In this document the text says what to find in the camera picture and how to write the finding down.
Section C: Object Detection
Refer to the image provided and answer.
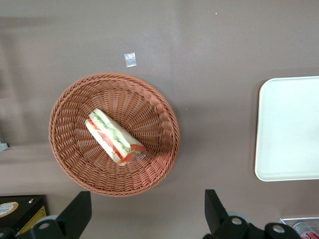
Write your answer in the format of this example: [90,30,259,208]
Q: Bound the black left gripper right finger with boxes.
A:
[203,189,302,239]

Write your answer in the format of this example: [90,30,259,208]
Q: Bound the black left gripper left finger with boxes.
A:
[18,191,92,239]

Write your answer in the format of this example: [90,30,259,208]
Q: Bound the triangular sandwich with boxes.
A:
[85,108,148,166]

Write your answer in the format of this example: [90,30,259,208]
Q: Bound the cream plastic tray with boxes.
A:
[254,76,319,182]

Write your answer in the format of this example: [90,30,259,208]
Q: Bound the brown woven wicker basket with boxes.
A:
[48,72,181,198]

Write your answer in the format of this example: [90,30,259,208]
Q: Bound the black box with yellow label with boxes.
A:
[0,195,50,236]

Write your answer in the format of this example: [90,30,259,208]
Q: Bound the clear acrylic can holder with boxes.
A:
[279,217,319,239]

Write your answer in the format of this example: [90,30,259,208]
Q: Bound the red cola can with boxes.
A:
[293,221,319,239]

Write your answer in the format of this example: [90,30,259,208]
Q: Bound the clear tape piece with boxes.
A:
[124,52,138,68]

